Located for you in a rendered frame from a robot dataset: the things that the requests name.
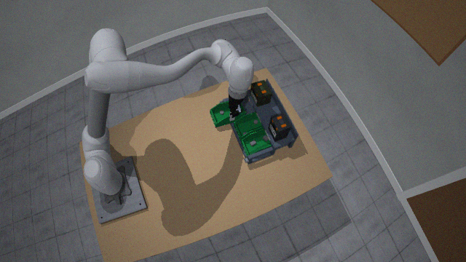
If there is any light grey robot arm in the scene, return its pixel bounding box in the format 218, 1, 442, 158
82, 28, 254, 206

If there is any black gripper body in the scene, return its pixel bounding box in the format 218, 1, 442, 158
229, 95, 244, 108

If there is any dark blue metal shelf rack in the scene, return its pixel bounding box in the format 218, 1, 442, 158
230, 79, 299, 164

